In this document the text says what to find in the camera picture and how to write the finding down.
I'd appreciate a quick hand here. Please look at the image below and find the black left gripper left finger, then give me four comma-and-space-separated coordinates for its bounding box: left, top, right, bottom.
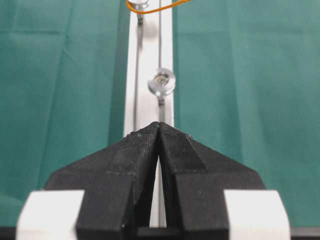
44, 122, 160, 240

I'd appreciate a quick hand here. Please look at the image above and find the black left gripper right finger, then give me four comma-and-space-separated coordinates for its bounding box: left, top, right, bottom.
158, 122, 266, 240

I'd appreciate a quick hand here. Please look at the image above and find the yellow orange rubber band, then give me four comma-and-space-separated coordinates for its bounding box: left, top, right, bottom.
125, 0, 191, 15

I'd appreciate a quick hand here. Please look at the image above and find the lower metal pulley shaft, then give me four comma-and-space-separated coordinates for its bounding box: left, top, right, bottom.
147, 67, 176, 124

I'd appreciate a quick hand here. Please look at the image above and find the metal pulley shaft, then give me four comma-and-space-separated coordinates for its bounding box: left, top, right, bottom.
128, 0, 149, 25
147, 67, 176, 124

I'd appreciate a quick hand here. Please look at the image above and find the upper metal pulley shaft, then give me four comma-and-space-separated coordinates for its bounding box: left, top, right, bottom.
128, 0, 149, 25

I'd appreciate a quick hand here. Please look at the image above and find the green table cloth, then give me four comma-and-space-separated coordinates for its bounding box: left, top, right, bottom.
0, 0, 320, 227

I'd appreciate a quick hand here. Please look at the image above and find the aluminium extrusion rail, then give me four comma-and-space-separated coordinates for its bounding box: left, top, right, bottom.
123, 0, 175, 228

